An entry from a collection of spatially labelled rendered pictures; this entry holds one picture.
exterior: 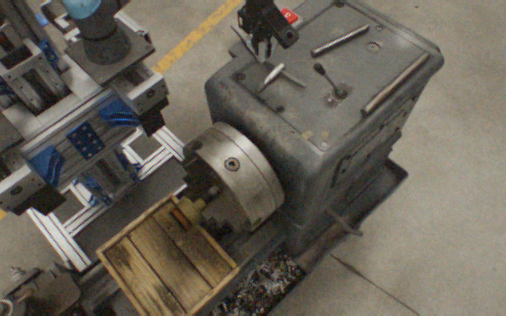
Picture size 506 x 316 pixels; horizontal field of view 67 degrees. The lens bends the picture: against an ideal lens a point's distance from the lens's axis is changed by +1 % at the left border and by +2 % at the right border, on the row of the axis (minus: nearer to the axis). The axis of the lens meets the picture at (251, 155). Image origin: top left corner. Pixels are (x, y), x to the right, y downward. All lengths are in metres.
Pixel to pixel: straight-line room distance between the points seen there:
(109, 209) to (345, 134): 1.49
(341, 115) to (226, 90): 0.33
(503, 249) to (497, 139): 0.72
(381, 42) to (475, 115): 1.73
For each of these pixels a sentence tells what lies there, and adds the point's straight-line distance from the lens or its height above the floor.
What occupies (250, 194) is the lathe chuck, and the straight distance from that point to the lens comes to 0.99.
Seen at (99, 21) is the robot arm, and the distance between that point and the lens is 1.29.
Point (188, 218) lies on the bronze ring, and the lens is 1.06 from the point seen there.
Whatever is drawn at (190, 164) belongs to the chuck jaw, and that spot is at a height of 1.20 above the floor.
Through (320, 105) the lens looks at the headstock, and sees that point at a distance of 1.05.
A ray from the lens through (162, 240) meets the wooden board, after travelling 1.30.
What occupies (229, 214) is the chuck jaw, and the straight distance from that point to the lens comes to 1.06.
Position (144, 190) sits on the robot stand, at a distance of 2.17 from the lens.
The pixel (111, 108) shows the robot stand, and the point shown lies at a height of 1.03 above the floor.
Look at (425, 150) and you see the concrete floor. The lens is 2.61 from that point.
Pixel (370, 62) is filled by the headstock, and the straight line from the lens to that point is 1.18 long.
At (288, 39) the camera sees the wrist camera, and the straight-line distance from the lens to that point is 0.96.
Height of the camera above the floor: 2.09
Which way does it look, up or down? 60 degrees down
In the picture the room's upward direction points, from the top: 4 degrees counter-clockwise
